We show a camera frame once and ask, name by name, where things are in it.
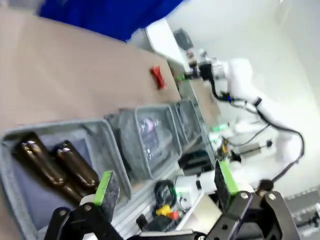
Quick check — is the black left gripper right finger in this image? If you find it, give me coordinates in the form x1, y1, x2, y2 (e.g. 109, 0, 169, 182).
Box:
206, 159, 302, 240

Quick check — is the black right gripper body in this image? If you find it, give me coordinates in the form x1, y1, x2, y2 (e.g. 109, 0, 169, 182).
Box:
199, 62, 214, 82

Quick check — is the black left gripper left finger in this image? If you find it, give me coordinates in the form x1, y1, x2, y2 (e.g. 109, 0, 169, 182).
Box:
45, 169, 127, 240

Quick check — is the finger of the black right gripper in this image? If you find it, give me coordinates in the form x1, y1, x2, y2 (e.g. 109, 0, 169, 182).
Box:
177, 70, 201, 81

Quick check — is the red crushed drink can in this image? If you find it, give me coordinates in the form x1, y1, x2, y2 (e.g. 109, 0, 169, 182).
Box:
150, 65, 168, 91

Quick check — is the grey fabric can basket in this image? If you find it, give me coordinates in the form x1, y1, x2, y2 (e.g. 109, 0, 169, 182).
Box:
172, 99, 204, 151

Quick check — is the grey fabric plastic basket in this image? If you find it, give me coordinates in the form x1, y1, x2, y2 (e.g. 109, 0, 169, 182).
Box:
104, 104, 183, 185

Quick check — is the grey fabric bottle basket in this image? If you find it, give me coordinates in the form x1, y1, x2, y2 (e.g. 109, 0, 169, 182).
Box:
0, 119, 133, 240

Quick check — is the white electronics box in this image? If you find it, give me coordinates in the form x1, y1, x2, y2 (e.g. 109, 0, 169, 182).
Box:
174, 174, 202, 209

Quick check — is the brown glass bottle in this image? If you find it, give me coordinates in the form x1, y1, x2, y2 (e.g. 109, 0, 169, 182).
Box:
11, 131, 85, 209
54, 140, 101, 199

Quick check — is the white background table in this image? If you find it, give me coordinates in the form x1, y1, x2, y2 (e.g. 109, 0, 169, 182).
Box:
144, 19, 192, 74

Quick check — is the person in blue hoodie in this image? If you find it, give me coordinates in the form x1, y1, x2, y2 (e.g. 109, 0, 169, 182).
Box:
37, 0, 184, 43

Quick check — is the black coiled cable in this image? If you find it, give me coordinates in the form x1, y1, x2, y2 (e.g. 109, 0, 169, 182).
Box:
154, 179, 176, 207

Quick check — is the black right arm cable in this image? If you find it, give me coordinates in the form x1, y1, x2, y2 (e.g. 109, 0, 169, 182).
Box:
210, 76, 306, 182

